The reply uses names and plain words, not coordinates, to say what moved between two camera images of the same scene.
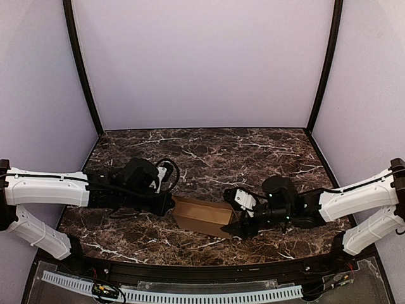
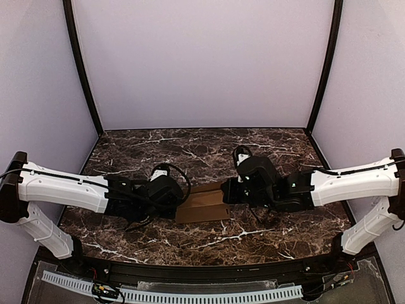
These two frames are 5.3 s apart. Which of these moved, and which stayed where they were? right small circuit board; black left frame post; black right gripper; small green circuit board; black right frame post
Moved: black right gripper
Stayed: small green circuit board; right small circuit board; black left frame post; black right frame post
